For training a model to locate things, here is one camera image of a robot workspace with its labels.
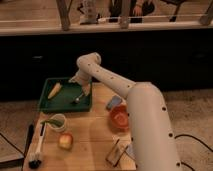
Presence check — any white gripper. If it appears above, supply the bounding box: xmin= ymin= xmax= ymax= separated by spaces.
xmin=68 ymin=70 xmax=91 ymax=96

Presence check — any silver metal fork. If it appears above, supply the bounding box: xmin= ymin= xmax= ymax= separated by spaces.
xmin=73 ymin=93 xmax=85 ymax=104

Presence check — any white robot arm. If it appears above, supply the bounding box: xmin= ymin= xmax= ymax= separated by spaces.
xmin=69 ymin=52 xmax=182 ymax=171

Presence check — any green plastic tray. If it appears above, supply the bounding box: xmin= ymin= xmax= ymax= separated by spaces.
xmin=38 ymin=77 xmax=92 ymax=113

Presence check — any yellow corn cob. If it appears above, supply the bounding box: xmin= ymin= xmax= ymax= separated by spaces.
xmin=48 ymin=83 xmax=62 ymax=99

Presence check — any blue sponge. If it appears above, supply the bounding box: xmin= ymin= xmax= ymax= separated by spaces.
xmin=106 ymin=96 xmax=122 ymax=110

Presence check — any green vegetable in cup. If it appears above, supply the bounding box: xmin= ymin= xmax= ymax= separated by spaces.
xmin=41 ymin=119 xmax=63 ymax=127

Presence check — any orange plastic bowl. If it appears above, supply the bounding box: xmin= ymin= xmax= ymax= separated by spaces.
xmin=109 ymin=105 xmax=129 ymax=131

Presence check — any red yellow apple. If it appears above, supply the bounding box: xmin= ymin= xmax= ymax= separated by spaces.
xmin=58 ymin=133 xmax=73 ymax=150

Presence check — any wooden block box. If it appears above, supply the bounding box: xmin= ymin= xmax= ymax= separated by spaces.
xmin=105 ymin=140 xmax=127 ymax=167

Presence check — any blue grey cloth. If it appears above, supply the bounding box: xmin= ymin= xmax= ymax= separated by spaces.
xmin=126 ymin=144 xmax=135 ymax=160

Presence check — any wooden railing post left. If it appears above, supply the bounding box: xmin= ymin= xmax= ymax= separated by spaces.
xmin=56 ymin=0 xmax=70 ymax=31

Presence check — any wooden railing post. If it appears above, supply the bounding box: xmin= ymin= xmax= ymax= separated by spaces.
xmin=56 ymin=0 xmax=70 ymax=31
xmin=119 ymin=0 xmax=131 ymax=29

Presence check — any wooden railing post middle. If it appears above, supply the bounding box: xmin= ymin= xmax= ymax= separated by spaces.
xmin=119 ymin=0 xmax=131 ymax=29

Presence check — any black cable on floor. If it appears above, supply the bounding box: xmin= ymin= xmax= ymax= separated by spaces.
xmin=173 ymin=133 xmax=213 ymax=171

